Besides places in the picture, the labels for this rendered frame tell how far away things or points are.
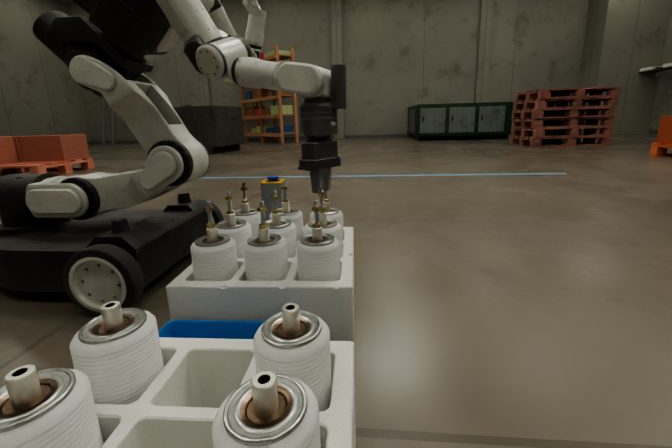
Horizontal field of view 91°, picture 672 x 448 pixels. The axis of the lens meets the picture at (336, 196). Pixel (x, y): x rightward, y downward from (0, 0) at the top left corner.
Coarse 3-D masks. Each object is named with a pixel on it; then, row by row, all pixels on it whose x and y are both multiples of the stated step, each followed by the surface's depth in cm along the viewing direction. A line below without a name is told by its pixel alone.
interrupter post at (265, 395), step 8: (256, 376) 30; (264, 376) 30; (272, 376) 30; (256, 384) 29; (264, 384) 29; (272, 384) 29; (256, 392) 29; (264, 392) 29; (272, 392) 29; (256, 400) 29; (264, 400) 29; (272, 400) 30; (256, 408) 30; (264, 408) 29; (272, 408) 30; (264, 416) 29
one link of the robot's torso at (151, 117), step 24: (72, 72) 96; (96, 72) 96; (120, 96) 98; (144, 96) 99; (144, 120) 101; (168, 120) 110; (144, 144) 103; (168, 144) 101; (192, 144) 107; (192, 168) 103
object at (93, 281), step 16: (80, 256) 86; (96, 256) 86; (112, 256) 86; (128, 256) 89; (64, 272) 88; (80, 272) 89; (96, 272) 88; (112, 272) 88; (128, 272) 86; (80, 288) 90; (96, 288) 89; (112, 288) 89; (128, 288) 87; (80, 304) 90; (96, 304) 90; (128, 304) 88
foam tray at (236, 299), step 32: (352, 256) 83; (192, 288) 69; (224, 288) 69; (256, 288) 68; (288, 288) 68; (320, 288) 67; (352, 288) 67; (224, 320) 70; (256, 320) 70; (352, 320) 69
